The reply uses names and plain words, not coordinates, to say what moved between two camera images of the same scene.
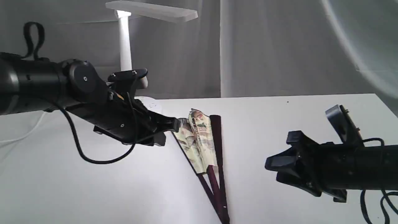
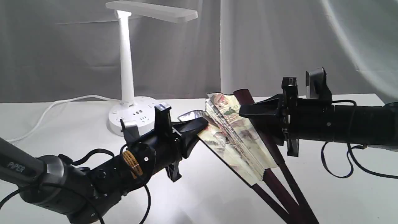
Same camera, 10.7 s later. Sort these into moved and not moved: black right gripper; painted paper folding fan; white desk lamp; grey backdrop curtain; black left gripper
Moved: black left gripper; painted paper folding fan; black right gripper
Not moved: grey backdrop curtain; white desk lamp
